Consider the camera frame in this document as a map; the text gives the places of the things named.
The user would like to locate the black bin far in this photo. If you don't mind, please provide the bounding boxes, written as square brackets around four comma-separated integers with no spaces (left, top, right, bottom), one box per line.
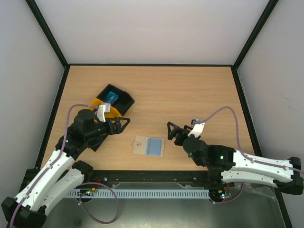
[96,84,135,116]

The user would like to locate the blue card in bin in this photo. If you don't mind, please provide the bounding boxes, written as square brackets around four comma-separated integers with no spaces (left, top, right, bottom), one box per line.
[105,91,119,104]

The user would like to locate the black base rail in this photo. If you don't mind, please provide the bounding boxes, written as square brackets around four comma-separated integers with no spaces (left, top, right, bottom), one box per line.
[92,170,227,189]

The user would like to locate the purple cable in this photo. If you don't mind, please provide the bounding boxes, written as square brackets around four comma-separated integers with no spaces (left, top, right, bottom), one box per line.
[201,106,304,175]
[8,104,99,228]

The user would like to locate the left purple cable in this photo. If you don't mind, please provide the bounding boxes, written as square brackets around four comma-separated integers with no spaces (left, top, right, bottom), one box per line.
[8,104,99,228]

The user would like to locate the black enclosure frame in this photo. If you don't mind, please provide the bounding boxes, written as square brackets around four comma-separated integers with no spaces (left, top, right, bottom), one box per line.
[0,0,304,228]

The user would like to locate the translucent plastic card holder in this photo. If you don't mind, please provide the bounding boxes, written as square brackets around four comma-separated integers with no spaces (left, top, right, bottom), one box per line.
[133,135,165,157]

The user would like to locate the white slotted cable duct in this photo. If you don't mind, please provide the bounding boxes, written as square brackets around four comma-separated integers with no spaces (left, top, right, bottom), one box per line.
[65,189,209,199]

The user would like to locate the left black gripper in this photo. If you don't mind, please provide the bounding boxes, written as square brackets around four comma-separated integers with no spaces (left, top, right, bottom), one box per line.
[85,117,130,141]

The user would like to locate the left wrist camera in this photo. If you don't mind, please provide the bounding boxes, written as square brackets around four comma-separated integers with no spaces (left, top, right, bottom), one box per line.
[96,102,111,123]

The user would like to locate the black bin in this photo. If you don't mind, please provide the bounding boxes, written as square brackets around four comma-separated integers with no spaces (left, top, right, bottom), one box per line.
[96,84,135,116]
[88,135,107,152]

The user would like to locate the yellow bin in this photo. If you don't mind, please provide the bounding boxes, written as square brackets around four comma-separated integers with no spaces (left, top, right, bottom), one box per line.
[88,98,122,123]

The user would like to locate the light blue card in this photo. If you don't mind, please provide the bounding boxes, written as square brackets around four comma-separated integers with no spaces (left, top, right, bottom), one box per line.
[145,137,165,157]

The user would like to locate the black bin near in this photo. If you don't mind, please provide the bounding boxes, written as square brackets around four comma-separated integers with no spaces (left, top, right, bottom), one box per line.
[88,135,107,152]

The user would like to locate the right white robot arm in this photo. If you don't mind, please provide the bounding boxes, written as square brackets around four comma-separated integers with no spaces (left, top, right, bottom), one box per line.
[167,122,304,195]

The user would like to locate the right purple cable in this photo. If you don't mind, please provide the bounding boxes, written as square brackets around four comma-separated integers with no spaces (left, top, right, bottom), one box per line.
[201,106,304,175]

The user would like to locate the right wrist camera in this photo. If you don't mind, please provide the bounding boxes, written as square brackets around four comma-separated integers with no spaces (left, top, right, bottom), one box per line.
[188,118,205,138]

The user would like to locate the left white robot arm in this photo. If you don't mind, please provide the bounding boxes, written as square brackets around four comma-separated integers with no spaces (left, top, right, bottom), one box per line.
[1,109,131,228]

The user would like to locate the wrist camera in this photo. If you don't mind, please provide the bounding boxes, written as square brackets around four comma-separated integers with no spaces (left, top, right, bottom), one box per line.
[188,118,205,138]
[96,102,111,123]

